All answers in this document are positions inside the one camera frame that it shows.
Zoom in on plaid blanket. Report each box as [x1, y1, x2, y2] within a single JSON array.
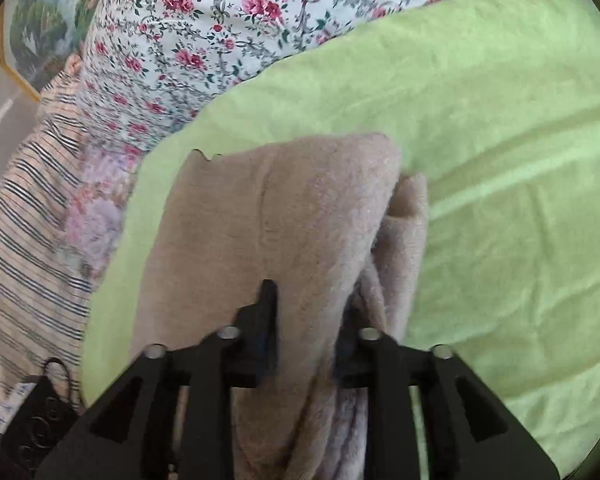
[[0, 52, 96, 411]]

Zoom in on framed landscape painting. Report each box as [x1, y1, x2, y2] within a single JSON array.
[[0, 0, 111, 101]]

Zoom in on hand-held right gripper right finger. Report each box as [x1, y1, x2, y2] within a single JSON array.
[[332, 326, 561, 480]]

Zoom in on green bed sheet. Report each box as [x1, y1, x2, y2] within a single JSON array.
[[80, 0, 600, 476]]

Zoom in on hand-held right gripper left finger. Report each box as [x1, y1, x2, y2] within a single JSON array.
[[32, 279, 281, 480]]

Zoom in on purple floral pillow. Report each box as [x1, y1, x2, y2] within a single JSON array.
[[62, 145, 151, 281]]

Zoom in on rose floral quilt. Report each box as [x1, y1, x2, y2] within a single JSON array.
[[75, 0, 581, 161]]

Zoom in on beige knit sweater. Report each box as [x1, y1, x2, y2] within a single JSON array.
[[130, 132, 431, 480]]

